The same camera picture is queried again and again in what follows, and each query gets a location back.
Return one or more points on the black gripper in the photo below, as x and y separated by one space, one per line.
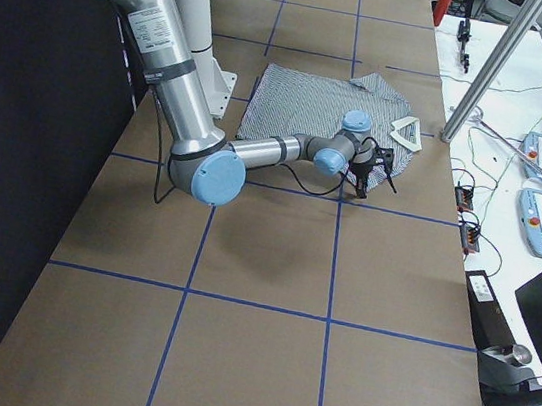
362 167

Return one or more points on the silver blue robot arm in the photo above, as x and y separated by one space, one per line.
174 40

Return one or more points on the small orange black connector board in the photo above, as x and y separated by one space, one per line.
463 198

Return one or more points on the white reacher grabber stick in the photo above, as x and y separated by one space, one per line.
476 117

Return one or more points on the black tool on white table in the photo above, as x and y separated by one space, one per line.
463 37

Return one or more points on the black power box with label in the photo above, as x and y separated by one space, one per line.
489 326

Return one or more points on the red cylinder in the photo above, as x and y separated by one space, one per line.
439 11

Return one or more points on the aluminium frame post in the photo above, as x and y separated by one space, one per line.
515 32

